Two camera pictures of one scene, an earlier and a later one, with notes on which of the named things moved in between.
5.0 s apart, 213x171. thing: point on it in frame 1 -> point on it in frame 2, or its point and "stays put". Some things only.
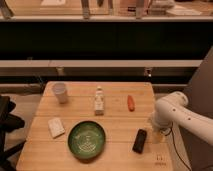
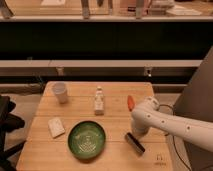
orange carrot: (131, 103) stays put
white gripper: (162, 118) -> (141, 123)
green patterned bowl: (86, 139) stays put
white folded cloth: (56, 127) stays put
